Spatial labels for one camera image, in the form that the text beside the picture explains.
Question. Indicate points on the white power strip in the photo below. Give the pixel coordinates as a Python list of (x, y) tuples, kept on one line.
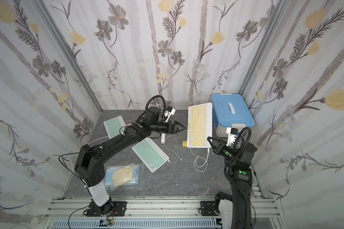
[(163, 137)]

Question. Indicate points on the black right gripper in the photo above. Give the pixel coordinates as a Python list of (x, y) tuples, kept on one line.
[(218, 145)]

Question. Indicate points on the blue lid storage box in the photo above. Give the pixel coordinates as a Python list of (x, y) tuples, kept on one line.
[(230, 110)]

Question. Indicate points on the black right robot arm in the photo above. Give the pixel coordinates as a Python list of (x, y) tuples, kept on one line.
[(235, 208)]

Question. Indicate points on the bagged blue masks and gloves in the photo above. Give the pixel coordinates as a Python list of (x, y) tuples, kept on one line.
[(124, 177)]

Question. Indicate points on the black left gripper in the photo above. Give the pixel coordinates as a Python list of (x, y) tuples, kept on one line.
[(170, 127)]

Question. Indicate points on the green wireless keyboard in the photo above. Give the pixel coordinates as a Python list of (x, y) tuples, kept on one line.
[(150, 154), (114, 126)]

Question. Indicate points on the yellow wireless keyboard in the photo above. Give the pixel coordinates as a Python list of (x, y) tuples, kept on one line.
[(200, 127)]

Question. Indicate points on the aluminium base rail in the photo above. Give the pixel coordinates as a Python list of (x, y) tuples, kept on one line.
[(133, 213)]

